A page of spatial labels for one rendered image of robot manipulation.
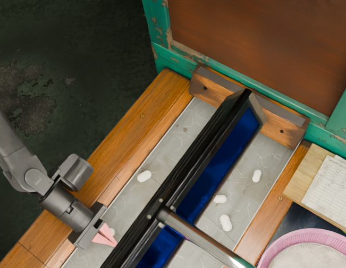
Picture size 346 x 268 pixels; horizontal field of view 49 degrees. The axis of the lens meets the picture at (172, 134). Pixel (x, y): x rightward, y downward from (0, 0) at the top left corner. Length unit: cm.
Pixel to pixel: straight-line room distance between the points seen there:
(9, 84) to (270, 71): 165
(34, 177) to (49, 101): 131
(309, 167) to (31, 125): 147
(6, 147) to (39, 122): 125
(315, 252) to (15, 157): 67
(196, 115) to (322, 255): 45
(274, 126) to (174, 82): 31
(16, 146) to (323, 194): 66
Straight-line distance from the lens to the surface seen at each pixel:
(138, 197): 95
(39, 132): 202
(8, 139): 81
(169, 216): 53
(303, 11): 72
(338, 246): 95
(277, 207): 91
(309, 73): 82
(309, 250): 93
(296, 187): 92
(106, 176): 96
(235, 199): 93
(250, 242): 88
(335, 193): 94
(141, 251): 54
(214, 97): 95
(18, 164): 80
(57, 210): 84
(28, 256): 97
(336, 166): 96
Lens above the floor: 163
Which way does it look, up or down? 62 degrees down
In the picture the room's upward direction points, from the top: 11 degrees counter-clockwise
